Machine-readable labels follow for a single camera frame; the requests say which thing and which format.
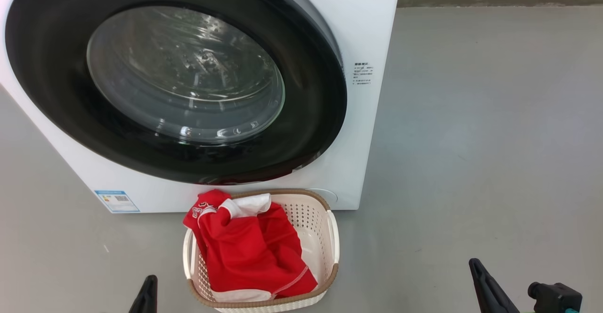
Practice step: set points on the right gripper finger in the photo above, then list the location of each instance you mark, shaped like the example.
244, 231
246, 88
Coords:
492, 294

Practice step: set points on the printed text label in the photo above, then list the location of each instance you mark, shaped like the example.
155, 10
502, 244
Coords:
362, 73

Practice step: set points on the black washer door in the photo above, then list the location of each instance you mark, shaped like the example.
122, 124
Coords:
47, 68

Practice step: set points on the red and white garment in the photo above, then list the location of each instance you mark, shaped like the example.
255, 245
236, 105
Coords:
249, 251

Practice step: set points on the white front-load washing machine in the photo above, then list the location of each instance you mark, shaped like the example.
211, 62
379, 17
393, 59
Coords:
367, 20

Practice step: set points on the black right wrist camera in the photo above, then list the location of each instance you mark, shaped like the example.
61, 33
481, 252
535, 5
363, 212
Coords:
556, 299

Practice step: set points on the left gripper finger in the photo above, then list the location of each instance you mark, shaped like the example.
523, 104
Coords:
147, 299

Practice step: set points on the blue energy label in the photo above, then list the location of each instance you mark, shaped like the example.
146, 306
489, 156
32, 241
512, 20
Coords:
117, 201

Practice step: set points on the cream laundry basket, brown rim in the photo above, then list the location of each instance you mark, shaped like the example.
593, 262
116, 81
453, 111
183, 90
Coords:
315, 237

